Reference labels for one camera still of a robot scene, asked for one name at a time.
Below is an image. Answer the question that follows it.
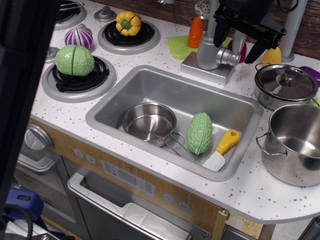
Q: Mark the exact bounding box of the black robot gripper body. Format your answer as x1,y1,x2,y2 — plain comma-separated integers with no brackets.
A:
214,0,287,40

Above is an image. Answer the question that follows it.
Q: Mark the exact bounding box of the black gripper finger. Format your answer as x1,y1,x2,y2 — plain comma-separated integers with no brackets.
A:
213,18,231,48
244,38,278,64

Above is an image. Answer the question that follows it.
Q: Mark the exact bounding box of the silver faucet lever handle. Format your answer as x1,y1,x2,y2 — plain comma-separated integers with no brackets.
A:
218,30,247,67

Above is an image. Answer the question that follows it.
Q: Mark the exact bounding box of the yellow corn toy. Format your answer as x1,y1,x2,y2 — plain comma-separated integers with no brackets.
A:
261,47,282,67

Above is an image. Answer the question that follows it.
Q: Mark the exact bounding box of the orange carrot toy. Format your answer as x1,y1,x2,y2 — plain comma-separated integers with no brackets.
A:
187,16,203,48

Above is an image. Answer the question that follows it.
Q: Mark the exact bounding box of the silver toy faucet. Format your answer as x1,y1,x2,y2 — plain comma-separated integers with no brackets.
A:
180,0,241,86

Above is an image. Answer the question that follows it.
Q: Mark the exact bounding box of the steel pot with lid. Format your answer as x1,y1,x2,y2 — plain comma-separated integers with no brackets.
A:
254,62,320,111

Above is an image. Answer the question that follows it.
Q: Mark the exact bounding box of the lime green cutting board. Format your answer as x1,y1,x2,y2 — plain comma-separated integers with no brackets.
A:
167,35,232,60

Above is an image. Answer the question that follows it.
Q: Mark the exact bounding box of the purple eggplant toy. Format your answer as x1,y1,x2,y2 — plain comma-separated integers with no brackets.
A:
300,66,320,86

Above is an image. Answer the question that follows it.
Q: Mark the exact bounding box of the grey toy sink basin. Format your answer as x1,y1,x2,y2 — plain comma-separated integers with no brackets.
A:
85,65,264,181

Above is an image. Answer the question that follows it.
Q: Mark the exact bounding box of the yellow bell pepper toy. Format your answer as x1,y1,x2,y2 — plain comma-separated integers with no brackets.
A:
115,11,142,37

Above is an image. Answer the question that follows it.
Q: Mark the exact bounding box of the large steel stock pot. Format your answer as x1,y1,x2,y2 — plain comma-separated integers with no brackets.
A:
256,104,320,187

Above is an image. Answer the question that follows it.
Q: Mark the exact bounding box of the green bitter melon toy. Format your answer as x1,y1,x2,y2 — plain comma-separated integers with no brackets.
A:
186,112,213,155

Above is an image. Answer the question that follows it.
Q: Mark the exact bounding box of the middle stove burner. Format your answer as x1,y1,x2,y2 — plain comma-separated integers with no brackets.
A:
97,20,161,55

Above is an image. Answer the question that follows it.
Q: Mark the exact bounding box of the stove burner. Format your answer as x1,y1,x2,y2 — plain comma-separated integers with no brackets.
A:
54,0,87,31
97,20,161,55
41,56,117,103

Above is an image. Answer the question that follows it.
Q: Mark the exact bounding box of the grey stove knob rear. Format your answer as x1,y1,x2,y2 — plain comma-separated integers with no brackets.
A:
94,6,117,22

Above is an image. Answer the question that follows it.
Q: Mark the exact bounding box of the grey stove knob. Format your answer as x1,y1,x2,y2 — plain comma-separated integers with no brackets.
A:
45,46,60,64
94,6,117,22

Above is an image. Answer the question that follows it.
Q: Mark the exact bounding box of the small steel saucepan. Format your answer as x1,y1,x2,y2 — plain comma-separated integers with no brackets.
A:
121,102,197,163

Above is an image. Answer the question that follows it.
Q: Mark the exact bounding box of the front stove burner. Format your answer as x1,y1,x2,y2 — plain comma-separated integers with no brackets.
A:
41,56,117,103

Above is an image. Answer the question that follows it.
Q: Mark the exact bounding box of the purple onion toy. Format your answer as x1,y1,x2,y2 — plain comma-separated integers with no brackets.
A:
64,24,94,50

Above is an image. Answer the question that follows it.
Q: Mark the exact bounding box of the green cabbage toy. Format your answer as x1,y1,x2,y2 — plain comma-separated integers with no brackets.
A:
55,45,95,77

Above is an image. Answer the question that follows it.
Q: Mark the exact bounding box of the rear stove burner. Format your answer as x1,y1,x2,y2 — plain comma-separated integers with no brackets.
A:
54,0,87,31

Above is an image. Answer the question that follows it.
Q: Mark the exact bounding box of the grey stove knob front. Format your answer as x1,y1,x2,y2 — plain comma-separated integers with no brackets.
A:
45,46,60,64

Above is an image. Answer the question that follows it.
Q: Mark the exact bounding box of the black foreground pole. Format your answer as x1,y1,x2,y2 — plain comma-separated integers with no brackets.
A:
0,0,61,209

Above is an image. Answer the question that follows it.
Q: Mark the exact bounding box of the silver oven dial knob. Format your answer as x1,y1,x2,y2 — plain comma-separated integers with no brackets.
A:
24,123,54,151

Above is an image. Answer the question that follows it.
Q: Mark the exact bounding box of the silver vertical post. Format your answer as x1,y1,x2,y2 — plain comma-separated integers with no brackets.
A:
279,0,308,63

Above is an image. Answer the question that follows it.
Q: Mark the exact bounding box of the yellow handled white spatula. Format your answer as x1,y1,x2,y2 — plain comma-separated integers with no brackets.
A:
202,129,241,172

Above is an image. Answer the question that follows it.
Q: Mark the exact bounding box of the silver oven door handle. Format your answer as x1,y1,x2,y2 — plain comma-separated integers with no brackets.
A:
17,153,57,176

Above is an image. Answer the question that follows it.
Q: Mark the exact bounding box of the blue clamp with black cable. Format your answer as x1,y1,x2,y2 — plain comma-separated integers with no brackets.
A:
3,188,44,240

